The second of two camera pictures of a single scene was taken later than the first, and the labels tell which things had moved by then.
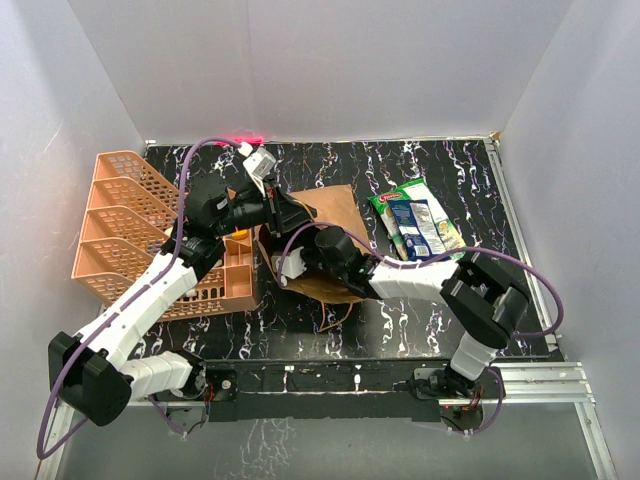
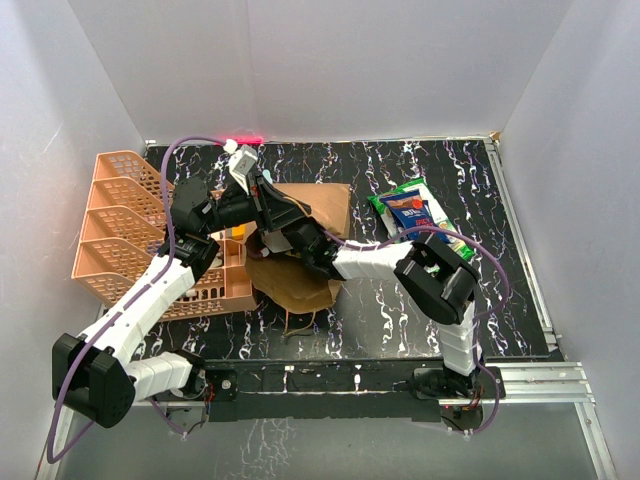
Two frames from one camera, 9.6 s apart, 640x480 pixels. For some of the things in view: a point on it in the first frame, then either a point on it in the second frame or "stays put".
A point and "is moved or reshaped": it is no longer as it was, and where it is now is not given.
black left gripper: x=284 y=212 stays put
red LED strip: x=251 y=139 stays put
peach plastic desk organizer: x=129 y=214 stays put
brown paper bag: x=333 y=206 is moved or reshaped
